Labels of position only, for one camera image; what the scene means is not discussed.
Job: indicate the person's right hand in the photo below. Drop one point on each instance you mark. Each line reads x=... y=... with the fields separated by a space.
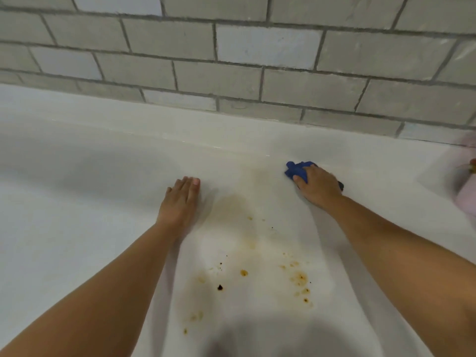
x=320 y=189

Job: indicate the person's left hand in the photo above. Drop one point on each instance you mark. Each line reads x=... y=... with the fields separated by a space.
x=178 y=208

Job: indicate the blue cloth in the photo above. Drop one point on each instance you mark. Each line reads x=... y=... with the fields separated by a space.
x=297 y=170

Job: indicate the pink metal bucket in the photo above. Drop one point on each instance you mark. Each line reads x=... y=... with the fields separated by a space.
x=468 y=197

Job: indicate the person's right forearm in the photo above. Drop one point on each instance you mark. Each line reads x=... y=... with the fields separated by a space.
x=409 y=263

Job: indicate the person's left forearm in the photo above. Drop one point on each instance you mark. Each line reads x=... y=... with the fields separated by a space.
x=93 y=293

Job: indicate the white countertop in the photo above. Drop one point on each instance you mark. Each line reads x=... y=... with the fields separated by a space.
x=93 y=182

